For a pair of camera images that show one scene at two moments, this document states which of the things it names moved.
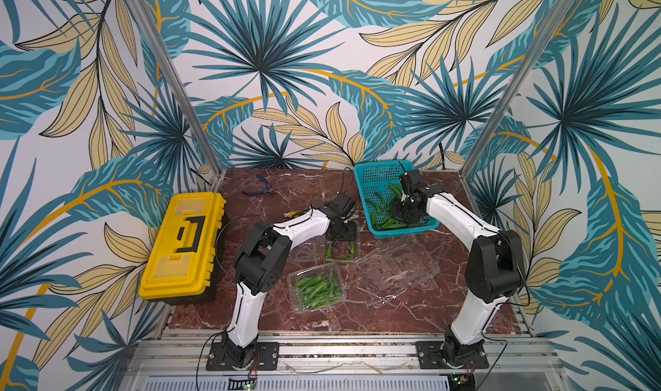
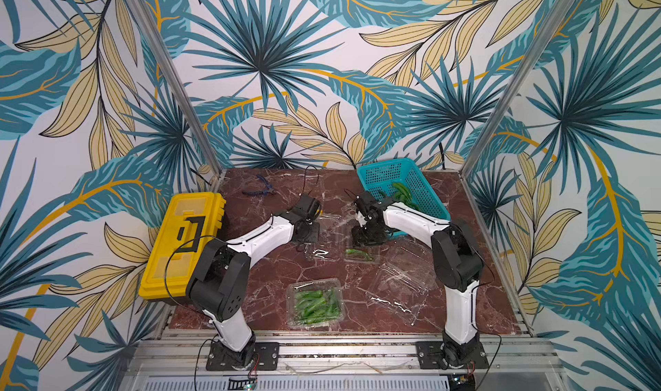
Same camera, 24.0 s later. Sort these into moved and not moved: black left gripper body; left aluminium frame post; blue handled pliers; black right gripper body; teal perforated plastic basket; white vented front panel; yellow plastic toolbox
Moved: black right gripper body; black left gripper body
Not moved: blue handled pliers; teal perforated plastic basket; left aluminium frame post; white vented front panel; yellow plastic toolbox
